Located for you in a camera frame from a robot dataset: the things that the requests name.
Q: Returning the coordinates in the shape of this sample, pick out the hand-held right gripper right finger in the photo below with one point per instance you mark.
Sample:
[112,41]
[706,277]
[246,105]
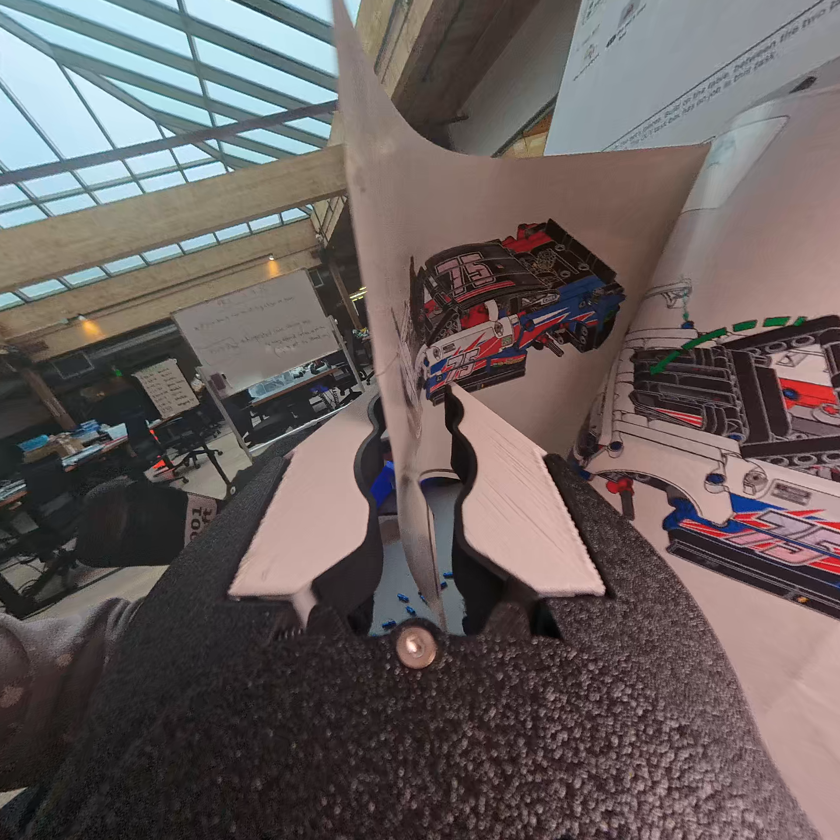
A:
[525,518]

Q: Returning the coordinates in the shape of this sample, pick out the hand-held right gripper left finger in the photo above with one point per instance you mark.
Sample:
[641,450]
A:
[308,518]

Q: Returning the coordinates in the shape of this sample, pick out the building instruction booklet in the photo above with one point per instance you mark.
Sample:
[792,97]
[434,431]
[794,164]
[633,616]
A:
[525,197]

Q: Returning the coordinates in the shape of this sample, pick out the blue toy brick part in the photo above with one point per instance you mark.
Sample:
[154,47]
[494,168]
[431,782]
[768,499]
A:
[384,482]

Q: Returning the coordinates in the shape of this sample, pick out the black office chair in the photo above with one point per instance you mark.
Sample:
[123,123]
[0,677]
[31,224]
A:
[190,433]
[46,499]

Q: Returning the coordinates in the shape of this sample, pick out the cluttered wooden table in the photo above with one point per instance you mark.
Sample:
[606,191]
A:
[65,453]

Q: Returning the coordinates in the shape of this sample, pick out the group of small blue pins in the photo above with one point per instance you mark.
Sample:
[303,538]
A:
[401,596]

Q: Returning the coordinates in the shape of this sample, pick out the background work table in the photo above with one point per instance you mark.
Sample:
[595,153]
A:
[289,394]

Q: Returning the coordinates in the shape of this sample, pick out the small flip chart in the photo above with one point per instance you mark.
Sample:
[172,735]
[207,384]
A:
[164,387]

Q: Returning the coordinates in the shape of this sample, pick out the large whiteboard on stand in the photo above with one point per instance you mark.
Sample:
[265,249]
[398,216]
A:
[256,328]

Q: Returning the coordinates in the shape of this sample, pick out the white paper sheet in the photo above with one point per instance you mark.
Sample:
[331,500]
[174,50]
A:
[689,59]

